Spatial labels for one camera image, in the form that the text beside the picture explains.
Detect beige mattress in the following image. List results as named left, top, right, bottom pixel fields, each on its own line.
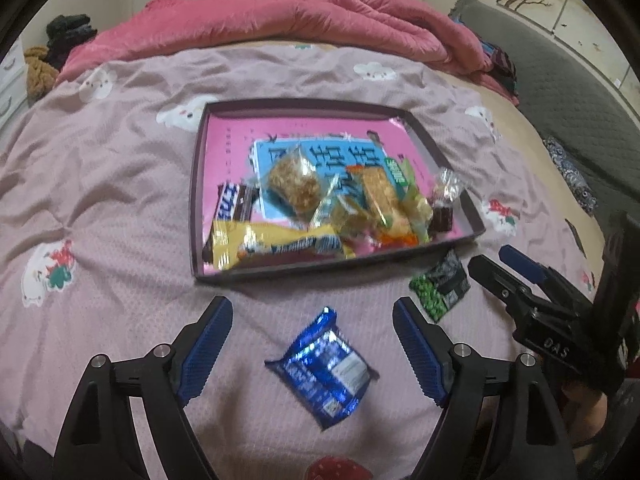
left=470, top=77, right=621, bottom=271

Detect white drawer unit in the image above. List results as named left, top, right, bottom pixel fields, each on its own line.
left=0, top=40, right=28, bottom=131

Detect pink book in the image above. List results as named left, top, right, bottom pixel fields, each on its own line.
left=202, top=112, right=471, bottom=273

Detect clear crispy rice snack packet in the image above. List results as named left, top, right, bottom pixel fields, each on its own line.
left=260, top=142, right=341, bottom=221

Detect dark shallow box tray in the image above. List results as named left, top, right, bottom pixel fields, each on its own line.
left=189, top=100, right=487, bottom=283

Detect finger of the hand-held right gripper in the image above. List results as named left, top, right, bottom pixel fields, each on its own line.
left=500, top=245, right=596, bottom=321
left=467, top=255, right=538, bottom=331

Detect dark striped clothes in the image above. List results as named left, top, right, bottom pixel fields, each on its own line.
left=480, top=40, right=521, bottom=106

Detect long yellow snack packet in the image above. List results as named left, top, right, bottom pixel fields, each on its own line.
left=204, top=217, right=343, bottom=271

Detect dark clothes pile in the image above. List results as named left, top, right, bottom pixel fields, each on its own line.
left=46, top=14, right=98, bottom=71

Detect grey patterned cloth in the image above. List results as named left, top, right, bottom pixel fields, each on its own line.
left=542, top=135, right=598, bottom=216

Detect blue foil snack packet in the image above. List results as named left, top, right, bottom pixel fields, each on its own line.
left=265, top=307, right=380, bottom=431

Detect grey quilted headboard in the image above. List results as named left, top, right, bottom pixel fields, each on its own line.
left=447, top=0, right=640, bottom=231

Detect clear-wrapped dark candy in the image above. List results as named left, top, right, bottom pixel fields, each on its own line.
left=430, top=167, right=468, bottom=233

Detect brown plush toy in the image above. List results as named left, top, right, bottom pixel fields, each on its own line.
left=24, top=46, right=60, bottom=101

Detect pink quilt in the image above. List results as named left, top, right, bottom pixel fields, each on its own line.
left=55, top=0, right=521, bottom=106

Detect brown chocolate bar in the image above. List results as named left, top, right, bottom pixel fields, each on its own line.
left=212, top=182, right=261, bottom=223

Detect black and green snack packet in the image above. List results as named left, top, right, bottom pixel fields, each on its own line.
left=409, top=249, right=472, bottom=323

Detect printed mauve bedsheet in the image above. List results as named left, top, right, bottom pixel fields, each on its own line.
left=0, top=42, right=601, bottom=480

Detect light green snack packet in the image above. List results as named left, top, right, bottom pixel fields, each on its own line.
left=400, top=157, right=433, bottom=241

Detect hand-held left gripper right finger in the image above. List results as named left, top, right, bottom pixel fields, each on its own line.
left=392, top=296, right=576, bottom=480

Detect orange biscuit packet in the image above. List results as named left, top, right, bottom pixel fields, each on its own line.
left=350, top=165, right=421, bottom=246

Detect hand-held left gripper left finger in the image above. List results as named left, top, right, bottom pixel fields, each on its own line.
left=52, top=296, right=234, bottom=480

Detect person's right forearm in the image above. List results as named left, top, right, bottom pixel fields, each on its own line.
left=557, top=377, right=640, bottom=461

